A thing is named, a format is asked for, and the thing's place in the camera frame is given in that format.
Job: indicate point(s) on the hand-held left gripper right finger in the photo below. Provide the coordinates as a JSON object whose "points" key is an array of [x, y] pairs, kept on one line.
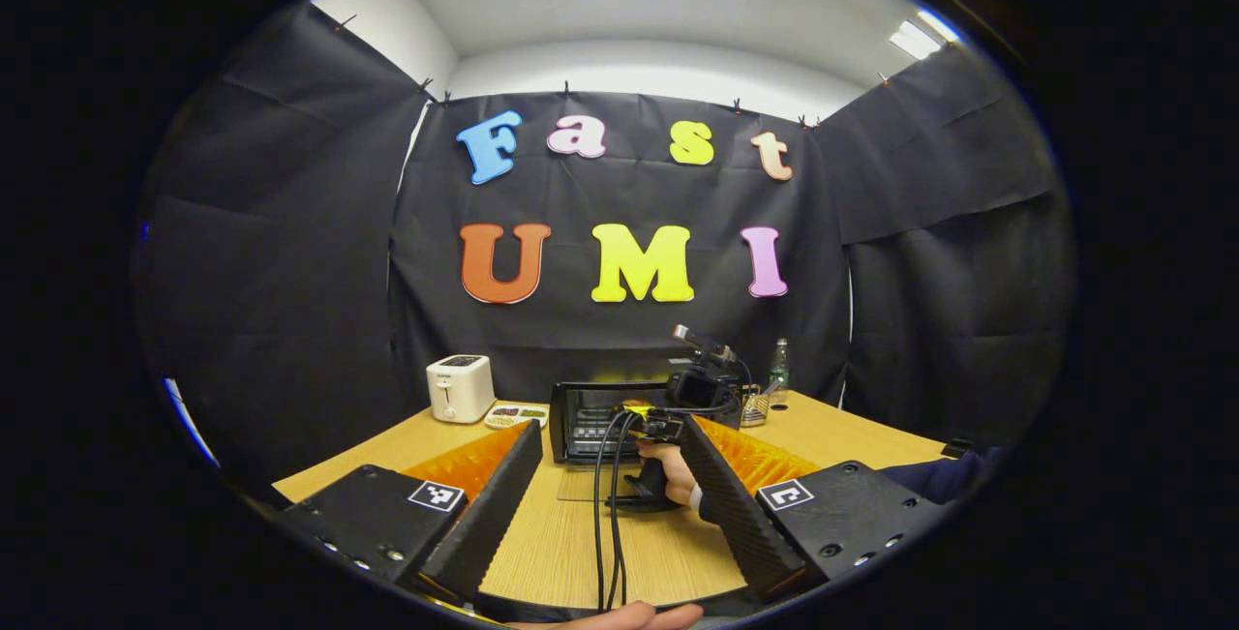
{"points": [[726, 504]]}

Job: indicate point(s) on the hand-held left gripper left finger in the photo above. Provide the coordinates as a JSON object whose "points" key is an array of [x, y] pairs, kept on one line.
{"points": [[498, 504]]}

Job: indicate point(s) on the black electric oven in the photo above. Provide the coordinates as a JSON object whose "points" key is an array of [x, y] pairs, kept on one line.
{"points": [[581, 422]]}

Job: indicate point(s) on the green glass bottle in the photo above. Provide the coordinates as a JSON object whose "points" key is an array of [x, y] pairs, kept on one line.
{"points": [[779, 374]]}

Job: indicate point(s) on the small tray of snacks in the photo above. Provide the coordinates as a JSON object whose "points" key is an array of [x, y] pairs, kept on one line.
{"points": [[516, 414]]}

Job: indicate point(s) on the white toaster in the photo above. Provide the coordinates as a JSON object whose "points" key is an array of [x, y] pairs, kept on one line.
{"points": [[460, 388]]}

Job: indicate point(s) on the small black device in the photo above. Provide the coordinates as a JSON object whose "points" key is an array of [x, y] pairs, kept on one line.
{"points": [[958, 448]]}

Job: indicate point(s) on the black backdrop cloth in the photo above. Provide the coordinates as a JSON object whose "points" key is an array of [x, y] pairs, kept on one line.
{"points": [[290, 272]]}

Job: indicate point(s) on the small ceiling light panel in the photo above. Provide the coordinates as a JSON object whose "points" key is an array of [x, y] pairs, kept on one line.
{"points": [[924, 33]]}

